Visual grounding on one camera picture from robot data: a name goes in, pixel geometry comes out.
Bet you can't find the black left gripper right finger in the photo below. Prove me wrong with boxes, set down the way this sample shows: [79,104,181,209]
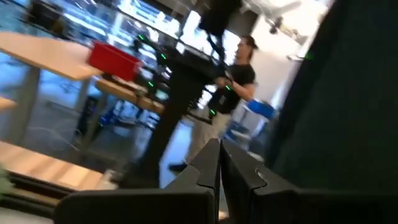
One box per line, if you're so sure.
[220,139,398,224]

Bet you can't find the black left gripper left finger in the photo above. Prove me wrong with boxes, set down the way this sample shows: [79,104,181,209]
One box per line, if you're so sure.
[53,138,222,224]

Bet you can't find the black pants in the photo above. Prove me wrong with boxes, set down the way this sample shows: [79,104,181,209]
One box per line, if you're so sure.
[119,0,398,192]

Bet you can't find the blue plastic bin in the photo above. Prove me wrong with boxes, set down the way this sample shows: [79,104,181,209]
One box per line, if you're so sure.
[248,98,277,120]

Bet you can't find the red plastic laundry bin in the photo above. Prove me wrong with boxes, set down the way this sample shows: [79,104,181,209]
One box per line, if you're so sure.
[88,41,143,82]

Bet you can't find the person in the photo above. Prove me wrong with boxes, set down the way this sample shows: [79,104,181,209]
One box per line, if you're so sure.
[169,35,259,172]

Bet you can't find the beige wooden table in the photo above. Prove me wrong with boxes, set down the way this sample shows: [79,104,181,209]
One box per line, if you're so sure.
[0,30,104,147]

